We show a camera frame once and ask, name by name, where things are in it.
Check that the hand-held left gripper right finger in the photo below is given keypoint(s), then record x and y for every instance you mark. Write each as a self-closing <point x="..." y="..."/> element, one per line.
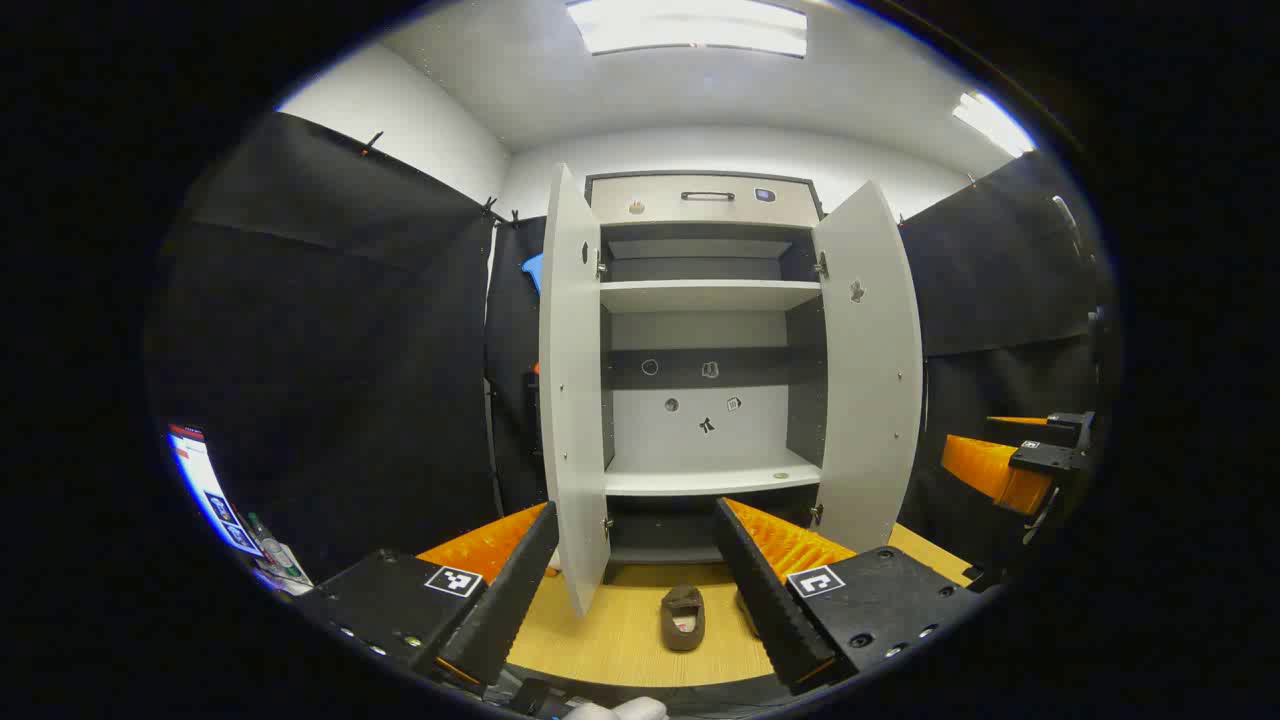
<point x="765" y="600"/>

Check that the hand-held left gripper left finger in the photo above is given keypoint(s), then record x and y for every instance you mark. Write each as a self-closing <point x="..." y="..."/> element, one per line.
<point x="500" y="610"/>

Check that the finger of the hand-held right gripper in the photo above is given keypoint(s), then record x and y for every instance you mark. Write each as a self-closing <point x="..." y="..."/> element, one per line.
<point x="1070" y="428"/>
<point x="1045" y="460"/>

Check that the white shoe cabinet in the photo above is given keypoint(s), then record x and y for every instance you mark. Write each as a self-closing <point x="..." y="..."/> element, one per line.
<point x="700" y="435"/>

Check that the white cabinet door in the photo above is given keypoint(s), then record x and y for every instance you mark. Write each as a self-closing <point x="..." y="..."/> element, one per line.
<point x="570" y="400"/>
<point x="870" y="400"/>

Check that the beige cabinet drawer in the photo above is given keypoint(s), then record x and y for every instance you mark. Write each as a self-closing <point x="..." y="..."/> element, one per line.
<point x="700" y="213"/>

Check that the green capped bottle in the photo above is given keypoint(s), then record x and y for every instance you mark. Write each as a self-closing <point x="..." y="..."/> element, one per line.
<point x="272" y="548"/>

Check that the black backdrop cloth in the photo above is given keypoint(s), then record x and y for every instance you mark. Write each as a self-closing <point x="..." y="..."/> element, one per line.
<point x="330" y="350"/>

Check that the ceiling light panel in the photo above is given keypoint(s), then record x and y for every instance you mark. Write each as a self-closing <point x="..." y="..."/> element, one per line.
<point x="992" y="123"/>
<point x="690" y="28"/>

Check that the bright display screen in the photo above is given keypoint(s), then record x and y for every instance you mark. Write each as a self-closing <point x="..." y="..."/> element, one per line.
<point x="205" y="480"/>

